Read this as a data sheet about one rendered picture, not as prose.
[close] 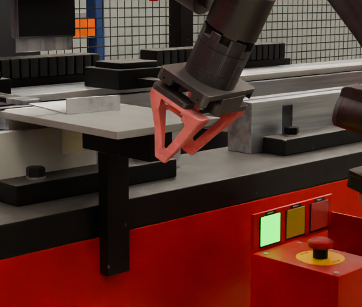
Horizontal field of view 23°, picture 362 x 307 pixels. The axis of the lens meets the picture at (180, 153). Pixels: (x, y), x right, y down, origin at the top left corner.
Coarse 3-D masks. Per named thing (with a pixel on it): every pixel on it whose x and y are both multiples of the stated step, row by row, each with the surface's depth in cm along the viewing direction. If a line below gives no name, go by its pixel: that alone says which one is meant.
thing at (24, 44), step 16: (16, 0) 126; (32, 0) 128; (48, 0) 130; (64, 0) 132; (16, 16) 127; (32, 16) 128; (48, 16) 130; (64, 16) 132; (16, 32) 128; (32, 32) 129; (48, 32) 131; (64, 32) 133; (16, 48) 128; (32, 48) 130; (48, 48) 132; (64, 48) 134
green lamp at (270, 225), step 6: (270, 216) 134; (276, 216) 136; (264, 222) 134; (270, 222) 135; (276, 222) 136; (264, 228) 134; (270, 228) 135; (276, 228) 136; (264, 234) 134; (270, 234) 135; (276, 234) 136; (264, 240) 134; (270, 240) 135; (276, 240) 136
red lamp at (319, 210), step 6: (312, 204) 142; (318, 204) 143; (324, 204) 144; (312, 210) 142; (318, 210) 143; (324, 210) 144; (312, 216) 142; (318, 216) 143; (324, 216) 144; (312, 222) 142; (318, 222) 144; (324, 222) 145; (312, 228) 143; (318, 228) 144
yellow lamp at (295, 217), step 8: (296, 208) 139; (304, 208) 140; (288, 216) 138; (296, 216) 139; (304, 216) 141; (288, 224) 138; (296, 224) 139; (304, 224) 141; (288, 232) 138; (296, 232) 140
